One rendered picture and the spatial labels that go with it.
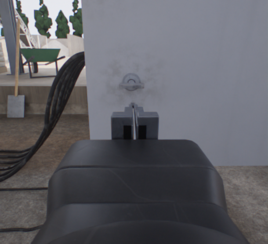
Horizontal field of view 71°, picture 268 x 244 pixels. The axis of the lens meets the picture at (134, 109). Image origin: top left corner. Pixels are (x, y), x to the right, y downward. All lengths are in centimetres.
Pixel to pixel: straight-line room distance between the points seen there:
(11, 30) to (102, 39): 478
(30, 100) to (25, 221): 198
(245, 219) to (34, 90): 265
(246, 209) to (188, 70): 114
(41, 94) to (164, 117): 265
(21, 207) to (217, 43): 127
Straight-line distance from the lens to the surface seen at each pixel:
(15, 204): 140
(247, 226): 127
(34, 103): 298
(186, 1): 31
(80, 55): 104
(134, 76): 29
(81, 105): 275
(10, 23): 506
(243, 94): 35
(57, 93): 119
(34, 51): 420
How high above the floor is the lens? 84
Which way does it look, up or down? 17 degrees down
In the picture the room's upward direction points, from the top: straight up
